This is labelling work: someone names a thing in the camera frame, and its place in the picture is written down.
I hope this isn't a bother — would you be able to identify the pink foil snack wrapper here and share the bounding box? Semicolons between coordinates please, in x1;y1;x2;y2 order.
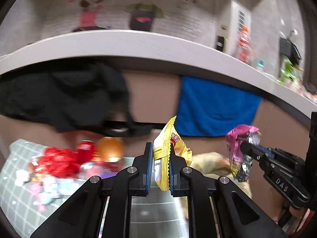
226;125;261;182

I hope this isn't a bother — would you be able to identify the red paper cup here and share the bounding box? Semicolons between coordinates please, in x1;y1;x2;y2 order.
97;137;124;163

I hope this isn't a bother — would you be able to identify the crushed red can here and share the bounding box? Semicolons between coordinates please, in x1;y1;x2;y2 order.
76;140;124;179

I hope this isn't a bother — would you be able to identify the yellow snack wrapper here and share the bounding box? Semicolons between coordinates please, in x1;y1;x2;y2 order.
153;116;192;192

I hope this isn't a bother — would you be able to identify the yellow trash bag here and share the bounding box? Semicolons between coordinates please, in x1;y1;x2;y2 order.
190;152;252;198

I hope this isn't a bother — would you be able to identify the grey kitchen countertop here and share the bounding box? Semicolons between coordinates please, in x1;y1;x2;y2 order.
1;30;316;117

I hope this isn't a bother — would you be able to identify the blue towel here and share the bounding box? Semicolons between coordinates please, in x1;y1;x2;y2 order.
175;76;262;137

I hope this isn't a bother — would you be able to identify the red plastic bag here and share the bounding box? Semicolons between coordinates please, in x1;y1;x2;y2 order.
33;147;83;178

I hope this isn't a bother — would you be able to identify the green plant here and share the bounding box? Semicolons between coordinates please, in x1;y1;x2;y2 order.
279;59;304;85

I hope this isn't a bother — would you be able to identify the small teal cup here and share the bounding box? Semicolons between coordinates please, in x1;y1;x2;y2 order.
256;60;265;72

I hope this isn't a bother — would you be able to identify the black cloth bag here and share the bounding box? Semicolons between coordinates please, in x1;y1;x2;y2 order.
1;62;153;138

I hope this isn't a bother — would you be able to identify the pink plastic spoon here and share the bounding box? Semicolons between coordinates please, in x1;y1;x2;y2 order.
29;182;52;212

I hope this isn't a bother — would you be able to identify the black basket on counter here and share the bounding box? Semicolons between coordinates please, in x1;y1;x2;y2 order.
279;38;302;66

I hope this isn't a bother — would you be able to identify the white crumpled tissue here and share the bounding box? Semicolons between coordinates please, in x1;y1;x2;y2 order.
14;169;30;187

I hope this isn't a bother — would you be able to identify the orange patterned bottle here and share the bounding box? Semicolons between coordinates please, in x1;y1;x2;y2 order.
238;26;251;64

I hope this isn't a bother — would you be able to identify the green checkered tablecloth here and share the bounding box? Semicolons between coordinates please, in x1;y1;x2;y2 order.
0;138;189;238

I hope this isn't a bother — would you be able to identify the white appliance on counter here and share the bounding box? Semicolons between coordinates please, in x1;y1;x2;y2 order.
215;0;251;57

